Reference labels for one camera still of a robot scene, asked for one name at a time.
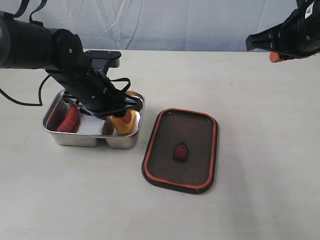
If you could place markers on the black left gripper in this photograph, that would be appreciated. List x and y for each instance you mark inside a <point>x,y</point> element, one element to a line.
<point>83,74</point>

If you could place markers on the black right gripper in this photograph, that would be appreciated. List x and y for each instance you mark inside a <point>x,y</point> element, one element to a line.
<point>298,37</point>

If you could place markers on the yellow cheese block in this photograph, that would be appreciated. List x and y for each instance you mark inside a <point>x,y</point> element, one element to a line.
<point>125,125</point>

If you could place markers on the red sausage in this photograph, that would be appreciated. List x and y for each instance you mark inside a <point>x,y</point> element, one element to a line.
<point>70,121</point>

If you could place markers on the dark transparent lunch box lid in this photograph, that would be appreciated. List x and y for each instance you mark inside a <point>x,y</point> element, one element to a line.
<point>181,152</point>

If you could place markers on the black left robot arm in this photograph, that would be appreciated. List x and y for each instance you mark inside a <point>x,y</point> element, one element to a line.
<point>27,46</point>

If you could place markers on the stainless steel lunch box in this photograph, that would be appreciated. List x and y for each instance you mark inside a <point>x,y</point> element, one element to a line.
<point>90,129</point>

